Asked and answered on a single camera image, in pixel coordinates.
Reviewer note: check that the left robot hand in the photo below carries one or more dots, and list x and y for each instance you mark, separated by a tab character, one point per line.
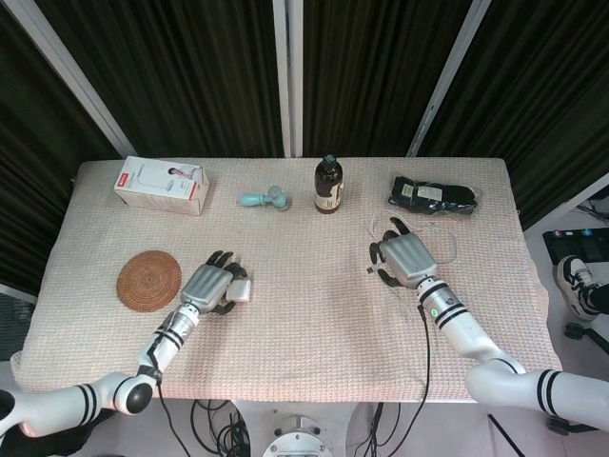
204	288

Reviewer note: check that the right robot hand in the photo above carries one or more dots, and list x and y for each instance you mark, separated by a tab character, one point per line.
409	259

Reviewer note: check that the white charger block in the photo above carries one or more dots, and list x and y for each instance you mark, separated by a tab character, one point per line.
239	289

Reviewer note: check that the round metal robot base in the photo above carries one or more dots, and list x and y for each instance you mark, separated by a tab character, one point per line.
297	445

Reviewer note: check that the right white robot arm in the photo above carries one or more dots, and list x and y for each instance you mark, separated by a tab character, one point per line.
457	328

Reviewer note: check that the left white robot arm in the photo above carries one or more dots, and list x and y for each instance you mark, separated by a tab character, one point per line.
47	404

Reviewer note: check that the round woven rattan coaster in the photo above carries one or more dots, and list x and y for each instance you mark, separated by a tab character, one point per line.
150	282

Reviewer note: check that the black socks in plastic bag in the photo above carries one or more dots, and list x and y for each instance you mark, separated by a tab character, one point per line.
438	195

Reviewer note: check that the pink waffle table cloth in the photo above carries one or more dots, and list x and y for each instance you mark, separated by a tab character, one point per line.
285	333

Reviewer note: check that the teal handheld fan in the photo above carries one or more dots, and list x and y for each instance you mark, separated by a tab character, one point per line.
254	200

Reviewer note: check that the brown glass bottle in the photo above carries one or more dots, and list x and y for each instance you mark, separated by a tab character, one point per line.
328	185

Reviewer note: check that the white red product box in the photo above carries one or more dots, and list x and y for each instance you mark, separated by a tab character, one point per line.
157	183

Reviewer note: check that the black white sneaker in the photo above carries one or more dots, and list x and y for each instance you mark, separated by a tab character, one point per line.
573	283

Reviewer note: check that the black screen device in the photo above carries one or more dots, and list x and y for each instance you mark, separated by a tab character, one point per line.
578	238

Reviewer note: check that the black chair base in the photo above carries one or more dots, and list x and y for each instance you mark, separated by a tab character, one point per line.
578	331

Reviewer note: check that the black pleated curtain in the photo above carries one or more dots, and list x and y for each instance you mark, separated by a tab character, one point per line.
38	166
181	76
537	109
376	76

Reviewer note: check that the black trouser leg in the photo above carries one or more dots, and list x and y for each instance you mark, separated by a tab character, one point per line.
602	295

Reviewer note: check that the white frame post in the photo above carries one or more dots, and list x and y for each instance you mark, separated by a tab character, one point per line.
71	66
288	76
452	71

